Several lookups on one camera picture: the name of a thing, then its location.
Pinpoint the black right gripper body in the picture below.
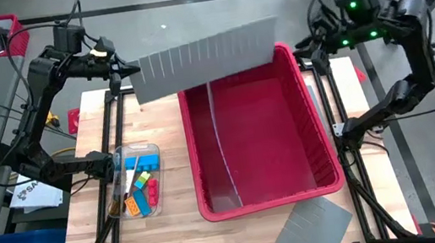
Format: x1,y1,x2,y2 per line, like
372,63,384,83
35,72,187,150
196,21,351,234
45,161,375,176
312,2,396,57

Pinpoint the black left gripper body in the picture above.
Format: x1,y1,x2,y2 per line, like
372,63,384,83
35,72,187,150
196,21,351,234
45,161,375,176
68,33,128,86

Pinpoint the grey plastic divider panel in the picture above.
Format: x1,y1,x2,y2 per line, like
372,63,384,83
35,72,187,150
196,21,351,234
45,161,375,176
122,14,289,107
306,82,331,137
253,192,358,243
204,78,245,209

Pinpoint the large red plastic bin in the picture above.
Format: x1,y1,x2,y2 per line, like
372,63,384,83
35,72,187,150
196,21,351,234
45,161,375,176
171,35,350,226

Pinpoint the red table clamp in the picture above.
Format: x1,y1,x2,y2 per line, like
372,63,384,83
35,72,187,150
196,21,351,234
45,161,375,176
65,107,84,136
353,65,368,84

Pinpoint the black floor tape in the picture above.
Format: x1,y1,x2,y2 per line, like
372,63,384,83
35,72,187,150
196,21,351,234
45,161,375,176
18,0,230,30
355,35,435,243

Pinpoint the clear plastic tray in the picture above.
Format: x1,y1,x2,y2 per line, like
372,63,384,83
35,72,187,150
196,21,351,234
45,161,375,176
99,140,170,224

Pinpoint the wide blue toy block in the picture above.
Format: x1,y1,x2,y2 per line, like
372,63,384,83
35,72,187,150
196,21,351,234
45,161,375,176
122,152,163,176

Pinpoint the thin grey stick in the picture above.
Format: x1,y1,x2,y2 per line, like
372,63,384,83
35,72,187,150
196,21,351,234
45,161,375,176
120,156,144,196

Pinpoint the white printed card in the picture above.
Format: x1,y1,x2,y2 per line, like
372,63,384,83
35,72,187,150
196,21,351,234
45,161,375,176
121,168,137,196

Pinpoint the green toy block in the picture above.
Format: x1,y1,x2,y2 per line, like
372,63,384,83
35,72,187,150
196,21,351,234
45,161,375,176
132,170,154,191

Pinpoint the black support bar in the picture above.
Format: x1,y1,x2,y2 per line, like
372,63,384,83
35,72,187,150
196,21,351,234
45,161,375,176
48,175,77,195

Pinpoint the red studded toy block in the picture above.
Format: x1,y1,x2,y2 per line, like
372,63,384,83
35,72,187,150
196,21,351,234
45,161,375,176
144,178,162,208

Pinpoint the long blue toy block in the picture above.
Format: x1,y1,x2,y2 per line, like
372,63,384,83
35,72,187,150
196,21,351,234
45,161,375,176
131,187,154,219

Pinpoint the orange toy block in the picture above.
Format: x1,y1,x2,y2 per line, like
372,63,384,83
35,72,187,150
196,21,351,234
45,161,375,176
122,195,142,219

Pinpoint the white printed paper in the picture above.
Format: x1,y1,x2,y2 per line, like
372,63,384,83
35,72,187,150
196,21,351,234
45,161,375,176
5,170,67,214

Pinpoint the black aluminium rig frame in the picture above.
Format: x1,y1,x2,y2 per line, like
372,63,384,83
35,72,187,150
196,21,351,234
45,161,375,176
41,40,425,243

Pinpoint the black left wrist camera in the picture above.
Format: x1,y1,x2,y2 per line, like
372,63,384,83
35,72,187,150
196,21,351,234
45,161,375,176
51,20,89,57

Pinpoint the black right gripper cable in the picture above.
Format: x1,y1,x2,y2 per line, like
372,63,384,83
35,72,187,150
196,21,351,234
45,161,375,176
304,0,360,38

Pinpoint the yellow cable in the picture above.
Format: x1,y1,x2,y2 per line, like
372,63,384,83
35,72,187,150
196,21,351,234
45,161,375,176
43,109,78,159

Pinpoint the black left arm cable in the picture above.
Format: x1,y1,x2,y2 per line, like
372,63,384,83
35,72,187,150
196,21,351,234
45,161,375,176
0,0,112,105

